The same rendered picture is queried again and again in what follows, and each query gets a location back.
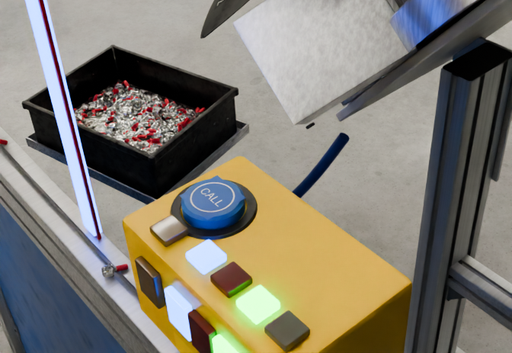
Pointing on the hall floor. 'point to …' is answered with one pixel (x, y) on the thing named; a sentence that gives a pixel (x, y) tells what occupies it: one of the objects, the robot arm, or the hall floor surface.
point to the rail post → (9, 328)
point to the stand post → (456, 190)
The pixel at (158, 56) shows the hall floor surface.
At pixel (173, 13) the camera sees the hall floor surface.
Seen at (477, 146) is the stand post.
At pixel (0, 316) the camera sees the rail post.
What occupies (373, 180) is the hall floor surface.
